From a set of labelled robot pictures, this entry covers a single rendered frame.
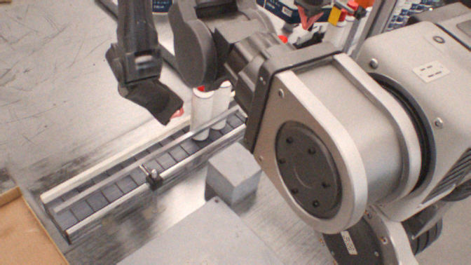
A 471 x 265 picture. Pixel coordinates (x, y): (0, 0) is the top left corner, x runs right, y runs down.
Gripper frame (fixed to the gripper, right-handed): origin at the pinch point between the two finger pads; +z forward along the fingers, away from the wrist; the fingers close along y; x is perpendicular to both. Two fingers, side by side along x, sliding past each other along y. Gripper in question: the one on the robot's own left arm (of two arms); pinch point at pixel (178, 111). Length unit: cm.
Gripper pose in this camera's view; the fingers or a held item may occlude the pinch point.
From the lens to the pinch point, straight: 102.2
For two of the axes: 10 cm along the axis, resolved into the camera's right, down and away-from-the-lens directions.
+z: 3.6, 2.2, 9.1
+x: -6.5, 7.5, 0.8
